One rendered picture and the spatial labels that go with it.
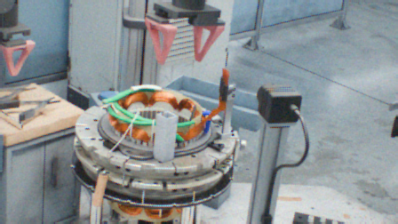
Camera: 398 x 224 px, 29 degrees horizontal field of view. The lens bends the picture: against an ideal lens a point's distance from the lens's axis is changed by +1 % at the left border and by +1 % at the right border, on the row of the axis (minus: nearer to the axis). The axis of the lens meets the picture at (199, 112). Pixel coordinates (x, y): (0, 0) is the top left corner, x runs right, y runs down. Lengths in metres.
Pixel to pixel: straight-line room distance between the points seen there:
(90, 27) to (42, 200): 2.35
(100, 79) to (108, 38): 0.25
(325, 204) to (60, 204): 0.68
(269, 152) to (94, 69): 3.05
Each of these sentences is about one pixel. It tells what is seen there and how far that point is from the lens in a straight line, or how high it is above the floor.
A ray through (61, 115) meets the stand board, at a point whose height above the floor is 1.07.
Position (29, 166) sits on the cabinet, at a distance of 1.65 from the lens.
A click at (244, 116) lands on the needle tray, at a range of 1.76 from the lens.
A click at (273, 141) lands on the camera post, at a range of 1.03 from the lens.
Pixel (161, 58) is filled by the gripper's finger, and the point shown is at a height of 1.31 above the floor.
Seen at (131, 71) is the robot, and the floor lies 1.04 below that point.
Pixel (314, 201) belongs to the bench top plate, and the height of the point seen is 0.78.
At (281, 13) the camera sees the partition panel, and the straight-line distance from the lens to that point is 5.55.
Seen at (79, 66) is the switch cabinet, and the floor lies 0.25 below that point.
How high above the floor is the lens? 1.77
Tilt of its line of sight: 24 degrees down
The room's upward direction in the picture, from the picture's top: 7 degrees clockwise
